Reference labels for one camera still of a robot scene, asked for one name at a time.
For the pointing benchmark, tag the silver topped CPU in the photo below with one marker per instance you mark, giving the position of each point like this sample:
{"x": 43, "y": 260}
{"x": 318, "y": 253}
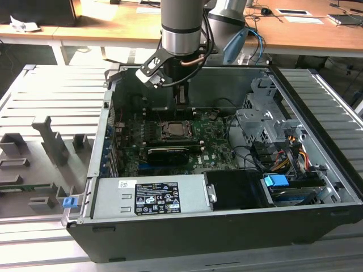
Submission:
{"x": 177, "y": 128}

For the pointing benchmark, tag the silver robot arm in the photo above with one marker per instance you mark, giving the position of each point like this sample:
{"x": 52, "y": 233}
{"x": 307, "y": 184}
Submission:
{"x": 181, "y": 28}

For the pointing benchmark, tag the CPU socket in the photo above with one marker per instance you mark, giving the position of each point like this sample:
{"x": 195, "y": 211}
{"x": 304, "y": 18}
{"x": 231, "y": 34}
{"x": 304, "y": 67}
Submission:
{"x": 170, "y": 138}

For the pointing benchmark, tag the thin metal locking lever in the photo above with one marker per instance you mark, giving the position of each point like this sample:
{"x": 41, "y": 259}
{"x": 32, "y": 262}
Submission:
{"x": 160, "y": 118}

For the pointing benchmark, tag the white flat keyboard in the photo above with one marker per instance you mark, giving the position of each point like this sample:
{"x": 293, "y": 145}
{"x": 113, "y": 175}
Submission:
{"x": 147, "y": 10}

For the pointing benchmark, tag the long wooden desk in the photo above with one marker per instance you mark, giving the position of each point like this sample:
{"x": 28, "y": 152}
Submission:
{"x": 113, "y": 22}

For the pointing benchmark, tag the green motherboard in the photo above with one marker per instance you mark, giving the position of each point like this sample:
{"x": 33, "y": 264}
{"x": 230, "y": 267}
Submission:
{"x": 218, "y": 136}

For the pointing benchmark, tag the graphics card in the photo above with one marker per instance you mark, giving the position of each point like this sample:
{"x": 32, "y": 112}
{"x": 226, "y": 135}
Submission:
{"x": 167, "y": 156}

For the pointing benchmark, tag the silver disk bay cage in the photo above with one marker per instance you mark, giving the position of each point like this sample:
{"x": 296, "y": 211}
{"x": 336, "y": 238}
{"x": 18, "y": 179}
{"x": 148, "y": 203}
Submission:
{"x": 249, "y": 119}

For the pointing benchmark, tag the blue board connector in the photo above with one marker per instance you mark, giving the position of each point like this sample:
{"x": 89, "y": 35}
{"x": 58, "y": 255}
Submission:
{"x": 146, "y": 167}

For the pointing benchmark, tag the black computer mouse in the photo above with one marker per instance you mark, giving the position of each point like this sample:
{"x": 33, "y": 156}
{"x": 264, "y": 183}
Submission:
{"x": 266, "y": 11}

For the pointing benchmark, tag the silver power supply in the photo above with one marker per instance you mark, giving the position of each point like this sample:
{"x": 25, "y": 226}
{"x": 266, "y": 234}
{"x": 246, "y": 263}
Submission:
{"x": 113, "y": 198}

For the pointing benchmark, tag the white paper sheet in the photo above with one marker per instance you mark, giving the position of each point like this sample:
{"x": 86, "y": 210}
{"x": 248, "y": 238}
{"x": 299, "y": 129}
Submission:
{"x": 304, "y": 20}

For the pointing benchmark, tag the grey parts rack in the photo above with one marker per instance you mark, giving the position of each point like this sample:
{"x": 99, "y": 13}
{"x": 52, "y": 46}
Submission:
{"x": 54, "y": 147}

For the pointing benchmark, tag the black computer box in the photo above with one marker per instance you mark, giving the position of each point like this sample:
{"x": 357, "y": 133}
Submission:
{"x": 37, "y": 11}

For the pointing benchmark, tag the hard disk in blue carrier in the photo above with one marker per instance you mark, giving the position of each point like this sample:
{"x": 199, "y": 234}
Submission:
{"x": 275, "y": 180}

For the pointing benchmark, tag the crumpled white paper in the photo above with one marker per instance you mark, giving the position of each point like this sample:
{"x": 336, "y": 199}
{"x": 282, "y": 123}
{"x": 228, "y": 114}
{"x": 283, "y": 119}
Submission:
{"x": 22, "y": 26}

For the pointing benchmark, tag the black open PC case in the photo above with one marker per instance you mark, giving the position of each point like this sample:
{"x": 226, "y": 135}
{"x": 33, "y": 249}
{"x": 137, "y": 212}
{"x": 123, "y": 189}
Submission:
{"x": 198, "y": 235}

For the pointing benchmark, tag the blue plastic latch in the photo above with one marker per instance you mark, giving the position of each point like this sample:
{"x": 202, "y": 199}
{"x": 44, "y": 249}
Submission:
{"x": 69, "y": 203}

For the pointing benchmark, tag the grey notebook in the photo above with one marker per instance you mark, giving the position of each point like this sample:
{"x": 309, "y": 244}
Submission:
{"x": 344, "y": 19}

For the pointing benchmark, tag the green RAM stick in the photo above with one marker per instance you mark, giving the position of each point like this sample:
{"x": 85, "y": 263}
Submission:
{"x": 25, "y": 186}

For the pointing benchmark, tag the silver camera on black bracket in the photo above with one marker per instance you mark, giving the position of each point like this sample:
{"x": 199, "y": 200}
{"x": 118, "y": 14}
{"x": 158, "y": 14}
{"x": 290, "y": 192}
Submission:
{"x": 147, "y": 76}

